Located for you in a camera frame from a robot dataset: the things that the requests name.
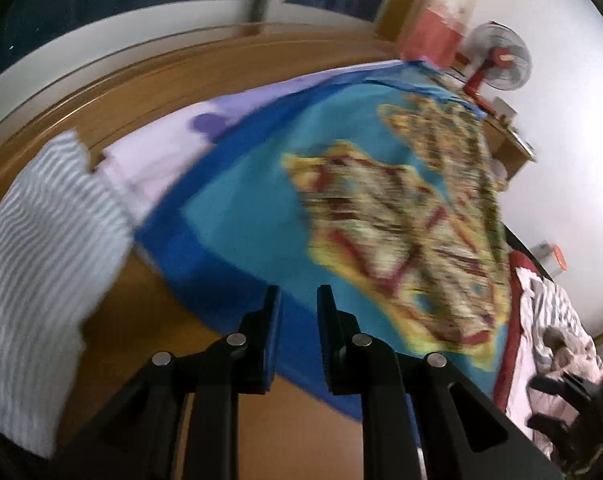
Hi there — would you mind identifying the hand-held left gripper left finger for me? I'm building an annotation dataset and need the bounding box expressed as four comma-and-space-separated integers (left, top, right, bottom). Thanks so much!
46, 286, 283, 480

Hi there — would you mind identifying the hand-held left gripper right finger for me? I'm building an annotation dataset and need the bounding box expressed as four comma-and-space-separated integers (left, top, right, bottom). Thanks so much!
316, 285, 565, 480

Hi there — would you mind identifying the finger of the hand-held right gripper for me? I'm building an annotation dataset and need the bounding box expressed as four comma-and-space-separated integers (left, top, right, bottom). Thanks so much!
528, 374, 595, 402
528, 411, 578, 442

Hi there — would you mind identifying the blue colourful printed cloth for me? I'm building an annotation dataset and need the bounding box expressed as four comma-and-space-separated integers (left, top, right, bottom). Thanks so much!
133, 59, 513, 423

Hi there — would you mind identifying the red white clothes pile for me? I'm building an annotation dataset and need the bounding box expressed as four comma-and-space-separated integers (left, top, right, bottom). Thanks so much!
495, 249, 603, 458

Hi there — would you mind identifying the clear jar orange lid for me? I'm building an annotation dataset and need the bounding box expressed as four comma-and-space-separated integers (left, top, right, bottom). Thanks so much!
530, 241, 571, 277

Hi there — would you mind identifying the lilac dotted bed sheet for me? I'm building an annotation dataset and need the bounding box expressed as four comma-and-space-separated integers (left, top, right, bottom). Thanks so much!
96, 59, 417, 223

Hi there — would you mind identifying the wooden nightstand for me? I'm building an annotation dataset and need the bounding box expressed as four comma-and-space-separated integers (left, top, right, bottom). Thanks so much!
480, 94, 538, 183

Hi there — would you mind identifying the grey striped pillow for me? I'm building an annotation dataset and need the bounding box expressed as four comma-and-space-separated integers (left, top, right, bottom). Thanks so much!
0, 129, 135, 460

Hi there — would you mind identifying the wooden window surround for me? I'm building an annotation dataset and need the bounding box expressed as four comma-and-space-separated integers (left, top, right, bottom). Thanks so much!
0, 0, 453, 198

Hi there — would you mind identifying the red grey electric fan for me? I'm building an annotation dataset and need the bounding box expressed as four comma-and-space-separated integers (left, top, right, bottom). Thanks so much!
456, 21, 533, 101

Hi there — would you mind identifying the coral red curtain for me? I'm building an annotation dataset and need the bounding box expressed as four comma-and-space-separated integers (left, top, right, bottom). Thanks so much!
400, 0, 478, 70

